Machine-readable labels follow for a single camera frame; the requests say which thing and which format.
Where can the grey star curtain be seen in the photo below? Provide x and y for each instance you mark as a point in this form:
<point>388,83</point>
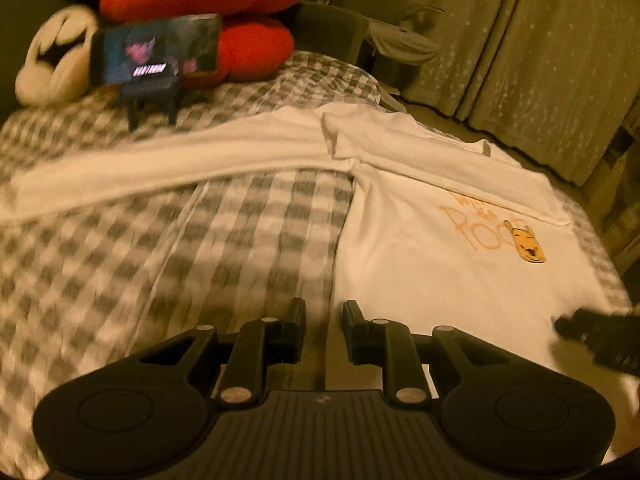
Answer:
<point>553,78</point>

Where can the white flower plush cushion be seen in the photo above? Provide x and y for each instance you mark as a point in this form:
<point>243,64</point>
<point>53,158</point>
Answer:
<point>56,67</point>

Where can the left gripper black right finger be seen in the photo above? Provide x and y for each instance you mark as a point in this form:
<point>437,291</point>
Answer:
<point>390,346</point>

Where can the black phone stand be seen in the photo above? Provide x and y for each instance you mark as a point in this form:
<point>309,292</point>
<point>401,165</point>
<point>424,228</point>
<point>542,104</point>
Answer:
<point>163,92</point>

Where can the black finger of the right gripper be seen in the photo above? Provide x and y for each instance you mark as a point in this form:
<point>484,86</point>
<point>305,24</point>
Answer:
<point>607,336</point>

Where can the grey checkered bed quilt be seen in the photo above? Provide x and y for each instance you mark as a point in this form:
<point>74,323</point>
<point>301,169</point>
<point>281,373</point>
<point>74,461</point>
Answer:
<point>86,287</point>

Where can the white Pooh t-shirt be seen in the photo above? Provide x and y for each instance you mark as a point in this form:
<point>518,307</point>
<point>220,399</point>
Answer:
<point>439,231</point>

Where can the wooden shelf unit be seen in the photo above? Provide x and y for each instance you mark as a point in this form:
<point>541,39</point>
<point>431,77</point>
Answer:
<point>612,194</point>

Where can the smartphone playing video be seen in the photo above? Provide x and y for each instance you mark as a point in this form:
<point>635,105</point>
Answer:
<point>177,47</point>

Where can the red knitted cushion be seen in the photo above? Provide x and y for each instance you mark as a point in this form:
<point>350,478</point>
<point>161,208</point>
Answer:
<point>252,46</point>

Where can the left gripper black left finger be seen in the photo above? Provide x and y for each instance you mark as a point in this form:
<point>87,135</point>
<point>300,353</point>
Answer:
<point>258,345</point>

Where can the grey garment on chair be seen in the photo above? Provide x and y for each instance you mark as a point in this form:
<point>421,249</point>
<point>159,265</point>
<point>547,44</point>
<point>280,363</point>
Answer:
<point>400,45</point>

